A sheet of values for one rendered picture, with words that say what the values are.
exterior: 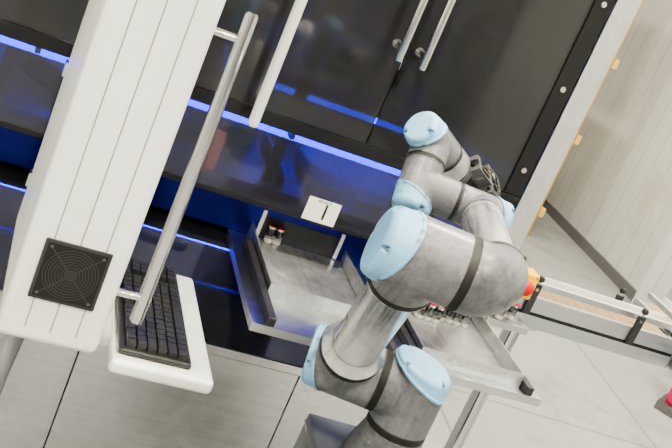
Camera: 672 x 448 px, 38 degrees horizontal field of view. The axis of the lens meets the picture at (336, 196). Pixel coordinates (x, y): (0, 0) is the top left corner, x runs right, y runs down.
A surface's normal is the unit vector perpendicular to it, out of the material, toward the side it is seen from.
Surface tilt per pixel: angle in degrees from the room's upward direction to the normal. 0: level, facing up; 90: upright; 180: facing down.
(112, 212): 90
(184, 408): 90
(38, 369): 90
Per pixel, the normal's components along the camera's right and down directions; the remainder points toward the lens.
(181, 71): 0.22, 0.36
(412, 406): -0.06, 0.26
